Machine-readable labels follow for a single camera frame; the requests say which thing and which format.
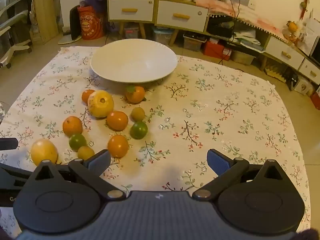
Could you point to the greenish orange tangerine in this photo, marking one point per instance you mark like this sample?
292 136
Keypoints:
72 126

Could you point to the white printed carton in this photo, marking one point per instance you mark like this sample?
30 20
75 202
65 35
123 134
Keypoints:
303 87

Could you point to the clear storage bin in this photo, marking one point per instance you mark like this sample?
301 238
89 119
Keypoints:
242 58
193 43

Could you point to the leafy orange tangerine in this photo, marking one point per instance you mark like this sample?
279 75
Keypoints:
136 95

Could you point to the green tangerine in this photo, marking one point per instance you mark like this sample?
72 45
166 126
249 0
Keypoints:
138 130
77 142

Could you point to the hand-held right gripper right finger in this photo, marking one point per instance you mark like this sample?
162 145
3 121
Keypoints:
220 162

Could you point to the white ribbed bowl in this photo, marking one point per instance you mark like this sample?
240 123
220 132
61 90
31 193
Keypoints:
132 60

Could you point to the low yellow white sideboard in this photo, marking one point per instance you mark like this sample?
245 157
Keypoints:
263 61

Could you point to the pale yellow round fruit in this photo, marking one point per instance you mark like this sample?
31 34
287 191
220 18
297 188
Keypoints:
43 152

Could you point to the white papers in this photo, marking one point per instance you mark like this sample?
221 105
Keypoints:
312 30

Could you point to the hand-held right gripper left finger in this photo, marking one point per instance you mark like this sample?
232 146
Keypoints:
98 162

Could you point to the yellow egg tray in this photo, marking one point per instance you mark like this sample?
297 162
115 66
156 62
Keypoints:
275 73

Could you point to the red cardboard box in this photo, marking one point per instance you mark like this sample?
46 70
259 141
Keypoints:
215 50

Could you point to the yellow pomegranate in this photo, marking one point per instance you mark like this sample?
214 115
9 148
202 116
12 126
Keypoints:
100 105

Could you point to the clear bin blue lid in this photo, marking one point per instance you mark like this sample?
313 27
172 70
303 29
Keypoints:
162 36

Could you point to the small clear storage box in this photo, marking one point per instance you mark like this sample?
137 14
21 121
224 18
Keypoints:
131 32

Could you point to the white wall sockets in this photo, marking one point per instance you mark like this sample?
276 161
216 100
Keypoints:
252 4

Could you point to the orange fruit ornament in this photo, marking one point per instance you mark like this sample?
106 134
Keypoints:
292 26

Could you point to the black white appliance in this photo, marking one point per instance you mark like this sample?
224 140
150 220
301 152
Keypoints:
316 52

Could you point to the floral tablecloth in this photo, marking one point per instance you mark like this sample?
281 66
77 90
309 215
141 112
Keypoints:
225 130

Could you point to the yellow white drawer cabinet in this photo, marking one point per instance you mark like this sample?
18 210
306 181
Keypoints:
155 10

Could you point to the white office chair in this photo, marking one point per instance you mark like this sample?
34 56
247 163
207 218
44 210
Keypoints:
17 46

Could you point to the white sideboard drawer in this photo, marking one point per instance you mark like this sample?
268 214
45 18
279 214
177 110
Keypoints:
306 67
277 46

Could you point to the red printed carton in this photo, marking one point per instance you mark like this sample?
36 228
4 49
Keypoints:
316 96

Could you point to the brown round fruit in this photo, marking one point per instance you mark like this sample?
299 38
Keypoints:
85 152
138 114

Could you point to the pink tasselled cloth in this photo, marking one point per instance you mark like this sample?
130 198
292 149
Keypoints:
250 15

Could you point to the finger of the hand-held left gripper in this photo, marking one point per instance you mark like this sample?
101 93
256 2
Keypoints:
12 171
8 143

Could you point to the red printed bucket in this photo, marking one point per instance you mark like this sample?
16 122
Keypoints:
90 25

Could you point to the wooden board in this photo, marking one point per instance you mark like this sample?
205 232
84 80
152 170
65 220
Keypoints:
46 17

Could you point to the black panel white base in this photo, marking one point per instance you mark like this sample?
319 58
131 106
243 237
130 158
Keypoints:
74 22

